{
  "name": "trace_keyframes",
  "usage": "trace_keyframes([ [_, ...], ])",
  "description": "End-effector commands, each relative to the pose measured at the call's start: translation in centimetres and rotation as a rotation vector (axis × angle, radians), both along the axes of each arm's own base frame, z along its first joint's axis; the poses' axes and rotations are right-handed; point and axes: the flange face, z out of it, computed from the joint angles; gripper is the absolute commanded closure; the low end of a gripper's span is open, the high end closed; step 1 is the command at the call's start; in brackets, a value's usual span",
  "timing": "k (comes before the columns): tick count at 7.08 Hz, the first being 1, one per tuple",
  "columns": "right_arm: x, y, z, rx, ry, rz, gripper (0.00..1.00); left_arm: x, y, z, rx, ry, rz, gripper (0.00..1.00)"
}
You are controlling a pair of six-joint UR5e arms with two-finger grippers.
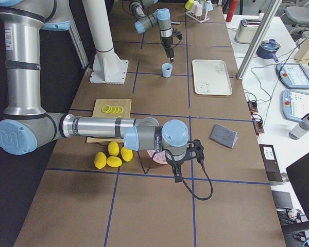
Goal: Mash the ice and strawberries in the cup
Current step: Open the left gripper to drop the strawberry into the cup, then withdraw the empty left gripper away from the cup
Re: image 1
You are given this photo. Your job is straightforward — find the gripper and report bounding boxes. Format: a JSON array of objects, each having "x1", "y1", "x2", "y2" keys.
[
  {"x1": 165, "y1": 152, "x2": 190, "y2": 182},
  {"x1": 160, "y1": 37, "x2": 174, "y2": 63}
]

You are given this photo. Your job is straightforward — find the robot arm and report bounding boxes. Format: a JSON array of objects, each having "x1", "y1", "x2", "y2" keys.
[
  {"x1": 129, "y1": 1, "x2": 175, "y2": 62},
  {"x1": 0, "y1": 20, "x2": 188, "y2": 186}
]

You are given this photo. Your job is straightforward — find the light blue cup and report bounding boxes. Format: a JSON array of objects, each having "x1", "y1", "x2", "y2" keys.
[{"x1": 162, "y1": 63, "x2": 173, "y2": 78}]

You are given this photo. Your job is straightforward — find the yellow cup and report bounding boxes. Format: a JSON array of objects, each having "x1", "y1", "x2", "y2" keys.
[{"x1": 184, "y1": 0, "x2": 194, "y2": 10}]

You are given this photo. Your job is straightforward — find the pink cup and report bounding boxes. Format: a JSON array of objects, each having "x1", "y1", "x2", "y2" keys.
[{"x1": 192, "y1": 2, "x2": 203, "y2": 17}]

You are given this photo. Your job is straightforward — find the pink bowl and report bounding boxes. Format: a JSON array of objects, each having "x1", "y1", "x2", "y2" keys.
[{"x1": 147, "y1": 150, "x2": 167, "y2": 165}]

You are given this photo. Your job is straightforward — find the cream bear tray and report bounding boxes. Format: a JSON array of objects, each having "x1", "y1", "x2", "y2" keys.
[{"x1": 192, "y1": 59, "x2": 232, "y2": 96}]

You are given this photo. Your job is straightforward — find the yellow lemon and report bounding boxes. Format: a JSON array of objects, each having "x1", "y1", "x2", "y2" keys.
[
  {"x1": 94, "y1": 152, "x2": 107, "y2": 169},
  {"x1": 121, "y1": 147, "x2": 133, "y2": 162},
  {"x1": 106, "y1": 156, "x2": 123, "y2": 168},
  {"x1": 108, "y1": 142, "x2": 119, "y2": 156}
]

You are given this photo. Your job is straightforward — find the grey folded cloth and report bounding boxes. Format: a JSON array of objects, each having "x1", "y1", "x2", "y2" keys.
[{"x1": 210, "y1": 124, "x2": 238, "y2": 148}]

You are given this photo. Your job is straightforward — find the lemon slices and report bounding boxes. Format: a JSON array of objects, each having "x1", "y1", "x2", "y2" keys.
[{"x1": 101, "y1": 105, "x2": 124, "y2": 114}]

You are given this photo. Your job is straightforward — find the silver toaster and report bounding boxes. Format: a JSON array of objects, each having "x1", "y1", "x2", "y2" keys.
[{"x1": 235, "y1": 19, "x2": 261, "y2": 44}]

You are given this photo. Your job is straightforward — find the red bottle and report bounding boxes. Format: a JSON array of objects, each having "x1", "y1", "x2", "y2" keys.
[{"x1": 226, "y1": 0, "x2": 238, "y2": 22}]

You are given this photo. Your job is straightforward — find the wooden cutting board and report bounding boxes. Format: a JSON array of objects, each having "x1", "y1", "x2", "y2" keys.
[{"x1": 86, "y1": 99, "x2": 131, "y2": 145}]

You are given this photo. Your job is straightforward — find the blue saucepan with lid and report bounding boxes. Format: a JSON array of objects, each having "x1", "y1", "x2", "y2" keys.
[{"x1": 256, "y1": 39, "x2": 281, "y2": 63}]

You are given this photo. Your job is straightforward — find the upper teach pendant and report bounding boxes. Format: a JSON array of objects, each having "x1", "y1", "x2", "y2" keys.
[{"x1": 276, "y1": 63, "x2": 309, "y2": 90}]

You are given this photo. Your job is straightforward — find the teach pendant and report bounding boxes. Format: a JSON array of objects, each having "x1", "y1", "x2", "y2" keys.
[
  {"x1": 276, "y1": 63, "x2": 309, "y2": 90},
  {"x1": 282, "y1": 89, "x2": 309, "y2": 122}
]

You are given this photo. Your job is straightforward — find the black monitor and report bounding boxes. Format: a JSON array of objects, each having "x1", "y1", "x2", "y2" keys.
[{"x1": 286, "y1": 153, "x2": 309, "y2": 218}]

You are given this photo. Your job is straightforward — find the lower teach pendant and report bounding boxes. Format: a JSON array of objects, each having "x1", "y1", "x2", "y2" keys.
[{"x1": 282, "y1": 89, "x2": 309, "y2": 122}]

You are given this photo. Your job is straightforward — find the clear water bottle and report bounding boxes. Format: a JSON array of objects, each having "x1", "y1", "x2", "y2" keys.
[{"x1": 288, "y1": 113, "x2": 309, "y2": 140}]

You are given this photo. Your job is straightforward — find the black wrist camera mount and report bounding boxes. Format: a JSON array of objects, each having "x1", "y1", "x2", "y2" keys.
[
  {"x1": 172, "y1": 29, "x2": 183, "y2": 41},
  {"x1": 187, "y1": 139, "x2": 204, "y2": 164}
]

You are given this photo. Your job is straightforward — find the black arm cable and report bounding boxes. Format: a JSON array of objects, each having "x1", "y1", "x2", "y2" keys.
[{"x1": 138, "y1": 149, "x2": 213, "y2": 201}]

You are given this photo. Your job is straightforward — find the white wire cup rack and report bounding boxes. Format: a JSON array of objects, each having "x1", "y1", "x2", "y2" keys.
[{"x1": 185, "y1": 11, "x2": 210, "y2": 23}]

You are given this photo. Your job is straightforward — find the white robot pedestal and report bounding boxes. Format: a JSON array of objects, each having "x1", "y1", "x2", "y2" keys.
[{"x1": 82, "y1": 0, "x2": 129, "y2": 84}]

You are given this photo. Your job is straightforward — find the aluminium frame post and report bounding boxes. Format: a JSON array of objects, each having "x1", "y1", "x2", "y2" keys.
[{"x1": 236, "y1": 0, "x2": 282, "y2": 80}]

